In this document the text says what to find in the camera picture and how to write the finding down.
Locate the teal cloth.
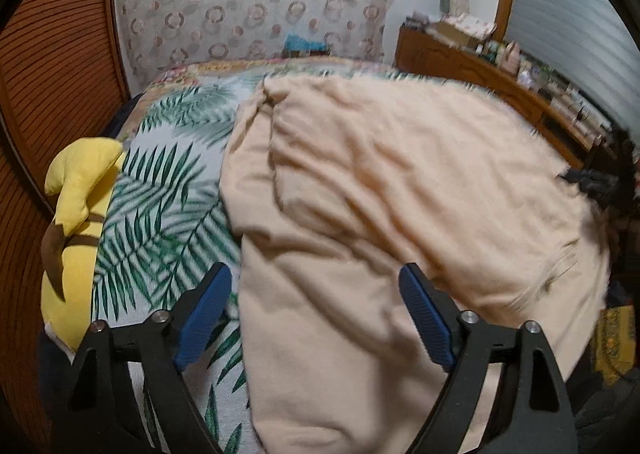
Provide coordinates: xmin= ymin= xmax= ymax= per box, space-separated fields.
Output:
xmin=283 ymin=34 xmax=331 ymax=54

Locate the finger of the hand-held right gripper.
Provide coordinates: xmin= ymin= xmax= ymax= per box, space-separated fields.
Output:
xmin=556 ymin=167 xmax=617 ymax=194

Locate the floral bed blanket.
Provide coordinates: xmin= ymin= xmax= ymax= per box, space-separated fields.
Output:
xmin=147 ymin=57 xmax=402 ymax=86

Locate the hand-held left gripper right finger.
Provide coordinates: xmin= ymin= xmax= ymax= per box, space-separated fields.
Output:
xmin=398 ymin=262 xmax=576 ymax=454

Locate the grey window blind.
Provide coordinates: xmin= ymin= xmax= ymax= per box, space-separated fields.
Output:
xmin=502 ymin=0 xmax=640 ymax=136

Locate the yellow plush toy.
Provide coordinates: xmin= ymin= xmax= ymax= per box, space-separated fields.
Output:
xmin=40 ymin=136 xmax=127 ymax=351

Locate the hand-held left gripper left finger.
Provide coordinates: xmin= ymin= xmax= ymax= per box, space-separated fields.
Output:
xmin=51 ymin=261 xmax=234 ymax=454

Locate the wooden side cabinet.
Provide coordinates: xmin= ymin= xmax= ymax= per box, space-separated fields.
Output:
xmin=395 ymin=24 xmax=614 ymax=171

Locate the green leaf print blanket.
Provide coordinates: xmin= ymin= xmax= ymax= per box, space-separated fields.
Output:
xmin=90 ymin=66 xmax=506 ymax=454

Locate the cardboard box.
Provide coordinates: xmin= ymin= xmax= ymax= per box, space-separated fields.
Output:
xmin=434 ymin=24 xmax=472 ymax=48

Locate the peach printed t-shirt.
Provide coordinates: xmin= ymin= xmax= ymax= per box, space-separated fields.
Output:
xmin=219 ymin=76 xmax=612 ymax=454

